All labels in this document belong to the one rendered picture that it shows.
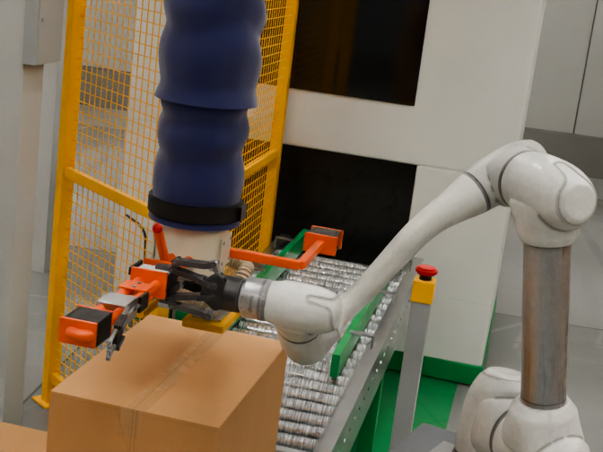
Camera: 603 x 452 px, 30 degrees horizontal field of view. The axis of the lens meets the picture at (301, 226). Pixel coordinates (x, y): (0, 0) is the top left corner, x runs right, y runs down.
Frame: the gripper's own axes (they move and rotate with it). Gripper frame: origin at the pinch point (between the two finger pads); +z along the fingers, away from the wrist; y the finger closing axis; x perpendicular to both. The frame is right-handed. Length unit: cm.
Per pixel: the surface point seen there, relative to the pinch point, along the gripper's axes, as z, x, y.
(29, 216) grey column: 96, 137, 32
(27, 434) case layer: 50, 49, 69
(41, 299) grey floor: 164, 298, 123
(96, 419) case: 9.0, -4.1, 33.4
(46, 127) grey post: 187, 339, 41
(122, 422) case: 2.8, -4.2, 32.8
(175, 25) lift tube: 6, 16, -53
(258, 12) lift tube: -11, 23, -58
